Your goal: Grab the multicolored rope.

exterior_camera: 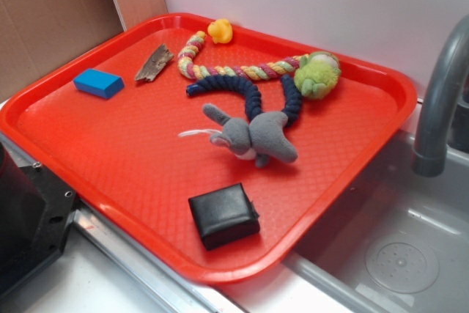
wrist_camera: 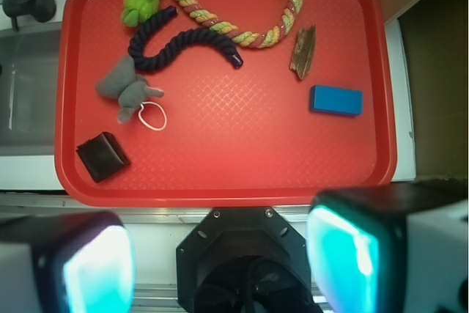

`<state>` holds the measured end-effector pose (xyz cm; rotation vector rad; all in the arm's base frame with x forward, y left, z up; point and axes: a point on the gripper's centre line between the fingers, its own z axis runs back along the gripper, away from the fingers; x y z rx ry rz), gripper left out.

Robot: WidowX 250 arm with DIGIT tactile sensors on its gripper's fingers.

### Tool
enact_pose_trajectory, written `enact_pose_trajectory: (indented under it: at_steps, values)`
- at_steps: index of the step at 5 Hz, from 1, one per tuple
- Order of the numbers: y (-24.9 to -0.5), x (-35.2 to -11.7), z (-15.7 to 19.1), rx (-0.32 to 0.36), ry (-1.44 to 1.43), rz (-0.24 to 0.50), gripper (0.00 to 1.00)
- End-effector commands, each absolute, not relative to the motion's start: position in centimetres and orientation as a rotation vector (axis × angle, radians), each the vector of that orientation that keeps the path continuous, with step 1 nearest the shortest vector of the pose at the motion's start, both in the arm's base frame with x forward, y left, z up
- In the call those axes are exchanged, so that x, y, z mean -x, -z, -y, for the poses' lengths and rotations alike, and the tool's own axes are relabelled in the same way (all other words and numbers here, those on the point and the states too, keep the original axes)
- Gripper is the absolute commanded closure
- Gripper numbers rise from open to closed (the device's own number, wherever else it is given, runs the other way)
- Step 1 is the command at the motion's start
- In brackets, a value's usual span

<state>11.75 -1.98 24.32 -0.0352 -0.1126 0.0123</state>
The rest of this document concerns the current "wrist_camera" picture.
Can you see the grey plush elephant toy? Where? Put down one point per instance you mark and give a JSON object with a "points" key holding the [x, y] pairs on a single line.
{"points": [[132, 92]]}

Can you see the grey sink basin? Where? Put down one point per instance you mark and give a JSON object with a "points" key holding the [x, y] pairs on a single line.
{"points": [[29, 71]]}

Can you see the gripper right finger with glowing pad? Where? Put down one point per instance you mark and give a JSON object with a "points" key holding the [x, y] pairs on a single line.
{"points": [[401, 247]]}

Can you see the black leather wallet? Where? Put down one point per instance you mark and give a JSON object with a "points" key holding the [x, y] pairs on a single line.
{"points": [[102, 156]]}

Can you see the red plastic tray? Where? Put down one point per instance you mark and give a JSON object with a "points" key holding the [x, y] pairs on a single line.
{"points": [[234, 137]]}

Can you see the blue rectangular block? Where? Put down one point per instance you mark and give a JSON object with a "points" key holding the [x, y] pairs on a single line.
{"points": [[335, 100]]}

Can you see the brown cardboard box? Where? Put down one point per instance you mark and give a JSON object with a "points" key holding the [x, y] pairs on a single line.
{"points": [[428, 51]]}

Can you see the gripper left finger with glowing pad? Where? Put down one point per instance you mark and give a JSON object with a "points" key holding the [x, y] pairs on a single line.
{"points": [[76, 262]]}

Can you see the brown wood bark piece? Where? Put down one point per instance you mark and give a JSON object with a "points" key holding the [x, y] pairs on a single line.
{"points": [[303, 52]]}

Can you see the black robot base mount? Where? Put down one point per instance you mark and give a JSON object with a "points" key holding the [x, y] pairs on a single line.
{"points": [[247, 259]]}

